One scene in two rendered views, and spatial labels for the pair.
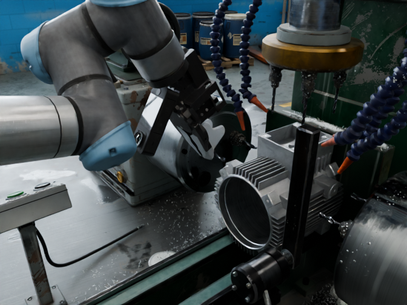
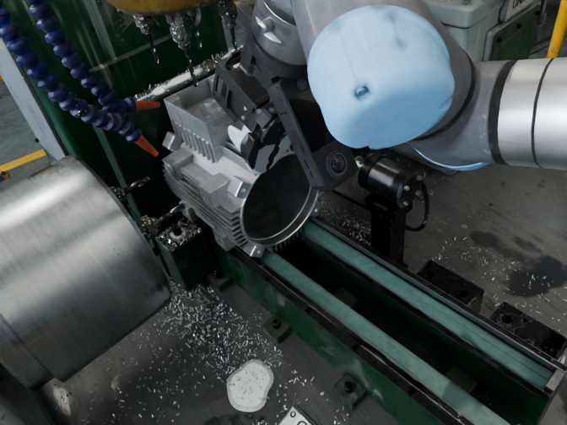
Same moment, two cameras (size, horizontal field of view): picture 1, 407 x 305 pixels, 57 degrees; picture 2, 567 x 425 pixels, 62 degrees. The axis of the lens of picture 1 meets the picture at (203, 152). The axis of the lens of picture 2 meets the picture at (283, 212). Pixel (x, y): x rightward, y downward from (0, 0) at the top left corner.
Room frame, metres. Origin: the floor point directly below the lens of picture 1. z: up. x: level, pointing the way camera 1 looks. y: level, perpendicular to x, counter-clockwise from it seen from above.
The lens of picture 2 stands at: (0.59, 0.46, 1.48)
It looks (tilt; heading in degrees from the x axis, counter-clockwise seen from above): 42 degrees down; 272
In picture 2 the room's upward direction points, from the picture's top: 10 degrees counter-clockwise
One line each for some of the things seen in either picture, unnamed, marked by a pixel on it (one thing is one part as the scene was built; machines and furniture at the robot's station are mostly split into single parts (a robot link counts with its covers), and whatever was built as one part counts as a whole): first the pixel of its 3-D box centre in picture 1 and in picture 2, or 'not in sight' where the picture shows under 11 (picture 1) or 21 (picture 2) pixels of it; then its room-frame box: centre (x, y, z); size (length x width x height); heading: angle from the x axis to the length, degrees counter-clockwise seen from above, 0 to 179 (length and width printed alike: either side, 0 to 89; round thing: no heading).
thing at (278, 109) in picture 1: (322, 186); (192, 158); (0.78, -0.29, 0.97); 0.30 x 0.11 x 0.34; 38
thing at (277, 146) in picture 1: (294, 151); (216, 117); (0.70, -0.19, 1.11); 0.12 x 0.11 x 0.07; 127
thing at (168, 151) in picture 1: (184, 131); (24, 291); (0.96, 0.05, 1.04); 0.37 x 0.25 x 0.25; 38
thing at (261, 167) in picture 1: (277, 196); (243, 174); (0.67, -0.16, 1.02); 0.20 x 0.19 x 0.19; 127
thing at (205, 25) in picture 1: (208, 39); not in sight; (5.96, -0.08, 0.37); 1.20 x 0.80 x 0.74; 113
